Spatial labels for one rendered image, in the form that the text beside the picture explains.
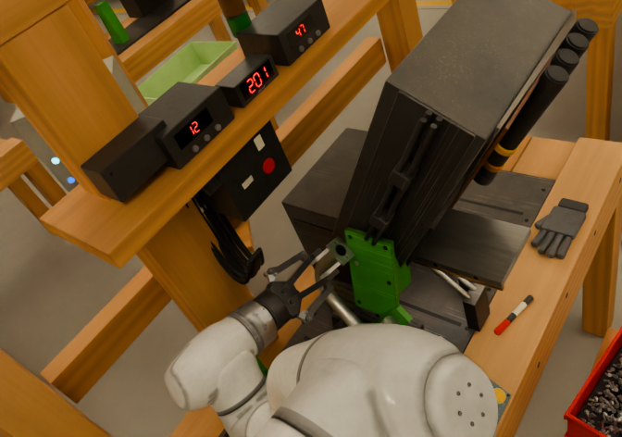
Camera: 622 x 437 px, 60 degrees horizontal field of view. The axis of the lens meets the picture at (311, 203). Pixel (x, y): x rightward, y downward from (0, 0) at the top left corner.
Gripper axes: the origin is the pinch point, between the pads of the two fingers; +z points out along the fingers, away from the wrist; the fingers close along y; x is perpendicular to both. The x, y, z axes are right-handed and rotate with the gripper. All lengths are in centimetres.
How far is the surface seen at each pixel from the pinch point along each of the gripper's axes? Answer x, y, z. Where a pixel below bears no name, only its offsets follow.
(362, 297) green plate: 5.4, -11.4, 4.5
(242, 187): -2.7, 22.6, -7.1
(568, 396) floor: 51, -97, 82
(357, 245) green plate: -5.1, -1.5, 4.4
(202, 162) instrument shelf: -10.5, 28.8, -15.5
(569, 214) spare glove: -11, -32, 61
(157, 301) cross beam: 29.3, 17.4, -23.6
